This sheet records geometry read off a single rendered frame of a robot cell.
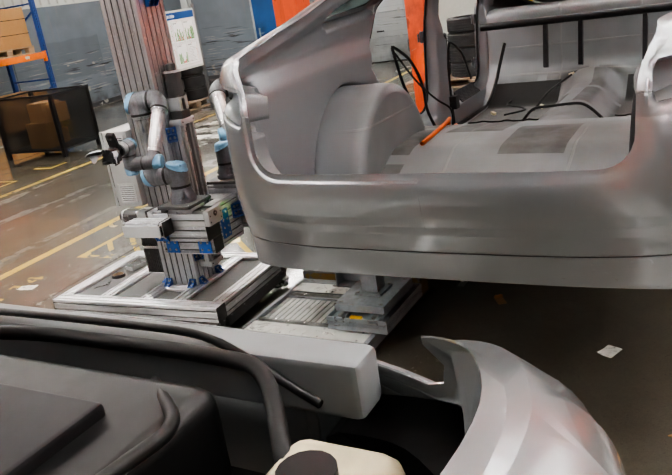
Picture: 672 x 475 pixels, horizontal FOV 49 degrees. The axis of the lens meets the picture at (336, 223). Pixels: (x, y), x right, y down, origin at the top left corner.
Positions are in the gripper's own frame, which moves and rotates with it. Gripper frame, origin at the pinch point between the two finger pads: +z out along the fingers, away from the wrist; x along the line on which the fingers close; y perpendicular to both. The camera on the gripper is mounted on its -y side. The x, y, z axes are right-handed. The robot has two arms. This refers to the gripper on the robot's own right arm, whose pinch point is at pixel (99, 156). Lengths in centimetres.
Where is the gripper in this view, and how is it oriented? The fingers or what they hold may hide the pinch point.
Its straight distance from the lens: 376.2
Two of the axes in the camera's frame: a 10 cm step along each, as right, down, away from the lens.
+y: 0.1, 9.4, 3.3
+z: -1.7, 3.3, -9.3
